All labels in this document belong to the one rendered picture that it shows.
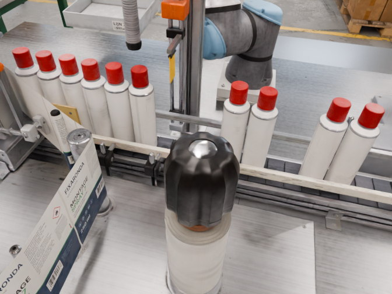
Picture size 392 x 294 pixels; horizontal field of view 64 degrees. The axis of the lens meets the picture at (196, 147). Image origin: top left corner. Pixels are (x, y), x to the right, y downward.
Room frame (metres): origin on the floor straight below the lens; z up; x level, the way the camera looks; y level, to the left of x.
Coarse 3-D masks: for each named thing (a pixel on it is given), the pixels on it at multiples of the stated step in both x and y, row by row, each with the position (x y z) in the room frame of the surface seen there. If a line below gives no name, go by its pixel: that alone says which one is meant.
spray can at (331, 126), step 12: (336, 108) 0.45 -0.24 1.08; (348, 108) 0.45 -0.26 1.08; (324, 120) 0.46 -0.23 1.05; (336, 120) 0.45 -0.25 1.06; (324, 132) 0.45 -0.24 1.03; (336, 132) 0.44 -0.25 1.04; (312, 144) 0.46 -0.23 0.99; (324, 144) 0.44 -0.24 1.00; (336, 144) 0.44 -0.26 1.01; (312, 156) 0.45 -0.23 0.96; (324, 156) 0.44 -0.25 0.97; (300, 168) 0.47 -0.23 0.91; (312, 168) 0.44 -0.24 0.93; (324, 168) 0.44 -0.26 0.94
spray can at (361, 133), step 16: (368, 112) 0.44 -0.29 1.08; (384, 112) 0.44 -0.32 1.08; (352, 128) 0.45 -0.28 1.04; (368, 128) 0.44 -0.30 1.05; (352, 144) 0.43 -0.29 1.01; (368, 144) 0.43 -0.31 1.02; (336, 160) 0.45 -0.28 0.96; (352, 160) 0.43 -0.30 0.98; (336, 176) 0.43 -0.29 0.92; (352, 176) 0.43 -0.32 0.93
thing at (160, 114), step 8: (160, 112) 0.57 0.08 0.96; (168, 112) 0.57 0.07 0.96; (176, 120) 0.56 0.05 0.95; (184, 120) 0.56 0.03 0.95; (192, 120) 0.55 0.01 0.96; (200, 120) 0.55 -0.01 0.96; (208, 120) 0.55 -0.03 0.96; (216, 120) 0.55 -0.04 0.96; (272, 136) 0.51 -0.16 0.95; (280, 136) 0.51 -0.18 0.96; (288, 136) 0.51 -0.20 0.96; (296, 136) 0.51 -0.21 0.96; (304, 136) 0.51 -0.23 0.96; (304, 144) 0.50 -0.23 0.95; (376, 152) 0.47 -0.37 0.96; (384, 152) 0.47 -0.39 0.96
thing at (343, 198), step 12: (96, 144) 0.54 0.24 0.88; (168, 144) 0.55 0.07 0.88; (132, 156) 0.51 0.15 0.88; (144, 156) 0.51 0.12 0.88; (276, 168) 0.49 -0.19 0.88; (288, 168) 0.49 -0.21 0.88; (252, 180) 0.45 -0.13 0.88; (264, 180) 0.45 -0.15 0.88; (360, 180) 0.47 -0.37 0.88; (372, 180) 0.47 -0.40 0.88; (384, 180) 0.47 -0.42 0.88; (312, 192) 0.42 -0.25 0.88; (324, 192) 0.43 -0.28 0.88; (360, 204) 0.40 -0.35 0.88; (372, 204) 0.40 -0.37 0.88; (384, 204) 0.40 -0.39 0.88
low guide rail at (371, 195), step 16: (128, 144) 0.51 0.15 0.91; (144, 144) 0.51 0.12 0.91; (256, 176) 0.45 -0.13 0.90; (272, 176) 0.44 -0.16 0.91; (288, 176) 0.44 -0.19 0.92; (304, 176) 0.44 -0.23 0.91; (336, 192) 0.41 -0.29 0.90; (352, 192) 0.41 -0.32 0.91; (368, 192) 0.40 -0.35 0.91; (384, 192) 0.40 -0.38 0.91
